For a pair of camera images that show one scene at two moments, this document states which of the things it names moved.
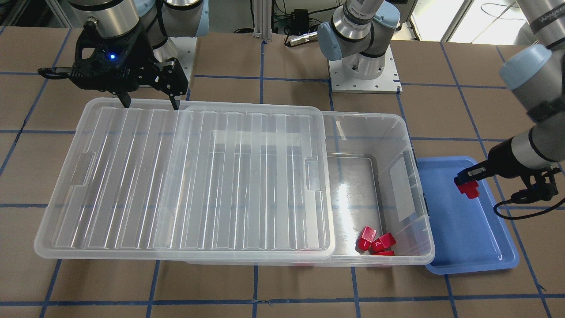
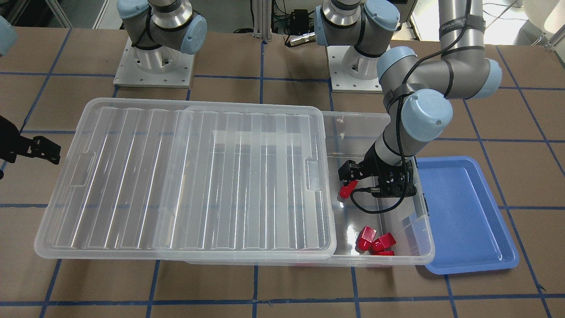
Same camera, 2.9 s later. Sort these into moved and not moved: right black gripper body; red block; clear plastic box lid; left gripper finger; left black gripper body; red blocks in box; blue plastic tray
Moved: right black gripper body; left gripper finger; red block; left black gripper body
Not moved: blue plastic tray; clear plastic box lid; red blocks in box
